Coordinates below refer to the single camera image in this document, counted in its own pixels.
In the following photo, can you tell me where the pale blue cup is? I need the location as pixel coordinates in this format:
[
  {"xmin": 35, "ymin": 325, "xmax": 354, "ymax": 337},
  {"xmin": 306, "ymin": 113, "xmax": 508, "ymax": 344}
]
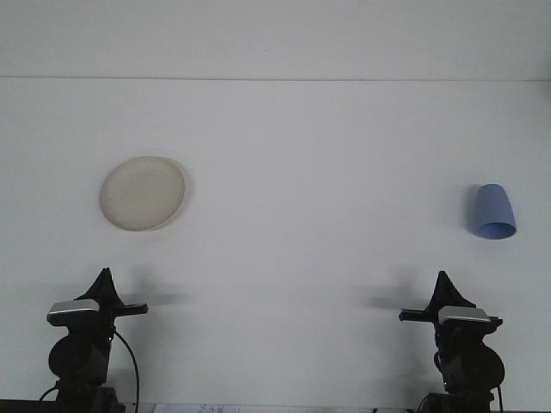
[{"xmin": 473, "ymin": 183, "xmax": 517, "ymax": 240}]

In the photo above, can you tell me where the pale round plate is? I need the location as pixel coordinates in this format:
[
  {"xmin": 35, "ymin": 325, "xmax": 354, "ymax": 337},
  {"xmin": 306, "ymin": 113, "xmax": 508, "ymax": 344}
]
[{"xmin": 99, "ymin": 155, "xmax": 187, "ymax": 232}]

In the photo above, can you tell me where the white printed paper sheet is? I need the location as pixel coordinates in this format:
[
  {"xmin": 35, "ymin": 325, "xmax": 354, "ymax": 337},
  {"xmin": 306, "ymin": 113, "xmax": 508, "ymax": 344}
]
[{"xmin": 150, "ymin": 402, "xmax": 227, "ymax": 413}]

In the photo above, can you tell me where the pale grey camera box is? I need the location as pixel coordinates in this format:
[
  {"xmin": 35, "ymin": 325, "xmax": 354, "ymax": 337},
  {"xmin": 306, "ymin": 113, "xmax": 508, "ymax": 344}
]
[
  {"xmin": 46, "ymin": 299, "xmax": 101, "ymax": 327},
  {"xmin": 437, "ymin": 305, "xmax": 493, "ymax": 327}
]

